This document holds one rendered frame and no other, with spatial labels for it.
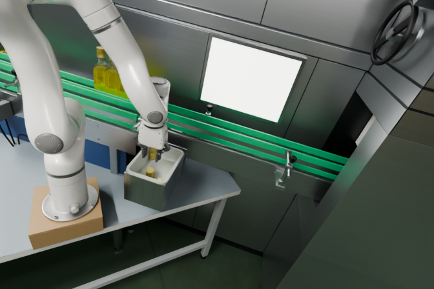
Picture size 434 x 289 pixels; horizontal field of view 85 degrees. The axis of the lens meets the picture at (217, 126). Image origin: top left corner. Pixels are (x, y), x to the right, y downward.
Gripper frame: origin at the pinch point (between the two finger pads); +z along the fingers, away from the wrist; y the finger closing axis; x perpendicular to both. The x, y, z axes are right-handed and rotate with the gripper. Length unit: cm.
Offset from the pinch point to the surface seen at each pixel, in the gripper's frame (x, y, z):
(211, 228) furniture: -27, -32, 70
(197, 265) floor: -22, -31, 107
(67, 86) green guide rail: -21, 53, -5
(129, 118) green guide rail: -13.1, 17.0, -4.1
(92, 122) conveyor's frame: -11.5, 34.4, 3.4
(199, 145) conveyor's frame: -20.5, -14.8, 4.3
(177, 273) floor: -13, -20, 107
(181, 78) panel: -38.7, 4.0, -18.0
